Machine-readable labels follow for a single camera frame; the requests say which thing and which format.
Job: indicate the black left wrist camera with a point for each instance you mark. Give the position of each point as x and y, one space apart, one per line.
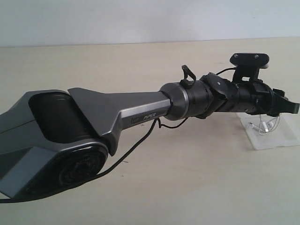
248 65

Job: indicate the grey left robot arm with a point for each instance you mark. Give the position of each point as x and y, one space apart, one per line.
52 141

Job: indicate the white wired earphones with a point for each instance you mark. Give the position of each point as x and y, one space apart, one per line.
264 124

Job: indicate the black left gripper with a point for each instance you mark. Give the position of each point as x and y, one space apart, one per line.
256 98

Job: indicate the clear plastic storage case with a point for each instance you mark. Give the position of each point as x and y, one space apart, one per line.
287 133

